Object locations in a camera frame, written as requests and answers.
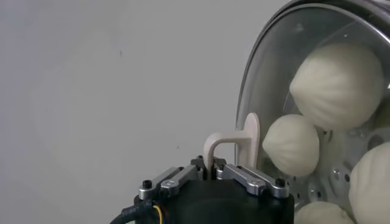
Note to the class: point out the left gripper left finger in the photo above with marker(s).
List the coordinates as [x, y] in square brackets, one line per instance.
[170, 181]

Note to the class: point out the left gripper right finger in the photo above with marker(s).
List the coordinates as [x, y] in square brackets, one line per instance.
[250, 179]

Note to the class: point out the glass pot lid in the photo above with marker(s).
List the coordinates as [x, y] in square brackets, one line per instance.
[253, 137]

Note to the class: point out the white steamed baozi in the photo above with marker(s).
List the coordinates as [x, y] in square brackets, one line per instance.
[335, 85]
[323, 214]
[371, 185]
[291, 146]

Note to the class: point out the stainless steel steamer basket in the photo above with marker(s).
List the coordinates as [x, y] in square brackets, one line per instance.
[338, 182]

